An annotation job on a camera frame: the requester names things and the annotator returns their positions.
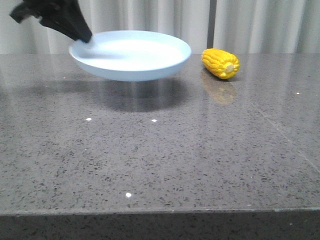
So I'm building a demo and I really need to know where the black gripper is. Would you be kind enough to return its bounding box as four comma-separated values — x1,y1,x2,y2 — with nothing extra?
9,0,93,43

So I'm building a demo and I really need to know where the light blue plate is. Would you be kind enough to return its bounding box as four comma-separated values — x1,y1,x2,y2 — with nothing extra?
69,30,192,82

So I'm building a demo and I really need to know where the yellow corn cob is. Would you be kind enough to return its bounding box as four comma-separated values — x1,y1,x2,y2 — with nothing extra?
201,48,241,80

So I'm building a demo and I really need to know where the white curtain left panel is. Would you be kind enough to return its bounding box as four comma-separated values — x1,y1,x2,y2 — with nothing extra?
0,0,216,54

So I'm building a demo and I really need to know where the white curtain panel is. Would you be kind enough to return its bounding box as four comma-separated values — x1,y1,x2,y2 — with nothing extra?
0,0,216,54
210,0,320,54

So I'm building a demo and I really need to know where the white curtain right panel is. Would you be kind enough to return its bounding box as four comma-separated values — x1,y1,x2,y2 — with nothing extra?
210,0,320,54

